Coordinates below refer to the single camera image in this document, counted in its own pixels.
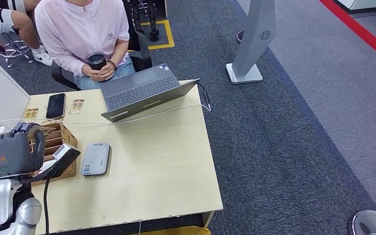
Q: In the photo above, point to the person's right hand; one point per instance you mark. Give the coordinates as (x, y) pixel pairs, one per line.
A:
(90, 73)

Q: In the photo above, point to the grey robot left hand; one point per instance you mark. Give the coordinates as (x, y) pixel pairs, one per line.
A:
(13, 155)

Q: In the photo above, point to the person's left hand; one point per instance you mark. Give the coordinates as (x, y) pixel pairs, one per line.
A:
(108, 72)

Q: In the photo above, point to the black steel tumbler cup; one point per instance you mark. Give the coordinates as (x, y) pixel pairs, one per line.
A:
(96, 61)

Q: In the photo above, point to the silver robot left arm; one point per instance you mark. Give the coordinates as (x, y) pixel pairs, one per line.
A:
(0, 201)

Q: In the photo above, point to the wooden card organizer box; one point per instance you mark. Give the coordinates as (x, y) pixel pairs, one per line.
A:
(69, 139)

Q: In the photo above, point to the grey card reader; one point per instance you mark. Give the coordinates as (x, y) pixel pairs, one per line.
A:
(96, 159)

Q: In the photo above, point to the grey open laptop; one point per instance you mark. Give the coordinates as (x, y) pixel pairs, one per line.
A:
(136, 87)

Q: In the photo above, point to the white paper roll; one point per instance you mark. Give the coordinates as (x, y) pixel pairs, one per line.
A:
(47, 165)

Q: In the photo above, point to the black office chair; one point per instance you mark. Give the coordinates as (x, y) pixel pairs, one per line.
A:
(142, 52)

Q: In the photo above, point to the black smartphone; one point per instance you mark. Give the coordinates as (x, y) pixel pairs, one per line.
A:
(55, 106)

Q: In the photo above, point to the white box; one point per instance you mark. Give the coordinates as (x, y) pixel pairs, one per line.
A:
(0, 87)

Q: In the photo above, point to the chrome stool base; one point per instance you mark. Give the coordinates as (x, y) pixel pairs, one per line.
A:
(14, 51)

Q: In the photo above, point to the round black base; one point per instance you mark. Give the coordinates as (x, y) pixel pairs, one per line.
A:
(239, 37)

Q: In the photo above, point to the grey kiosk stand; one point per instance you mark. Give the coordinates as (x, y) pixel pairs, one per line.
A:
(253, 39)

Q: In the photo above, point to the yellow object under table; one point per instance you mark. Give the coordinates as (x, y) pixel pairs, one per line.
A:
(181, 231)

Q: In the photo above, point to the white cabinet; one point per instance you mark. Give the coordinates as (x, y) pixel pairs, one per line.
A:
(360, 4)

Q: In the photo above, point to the pale wrist camera on bracket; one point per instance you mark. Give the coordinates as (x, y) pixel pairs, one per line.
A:
(66, 154)

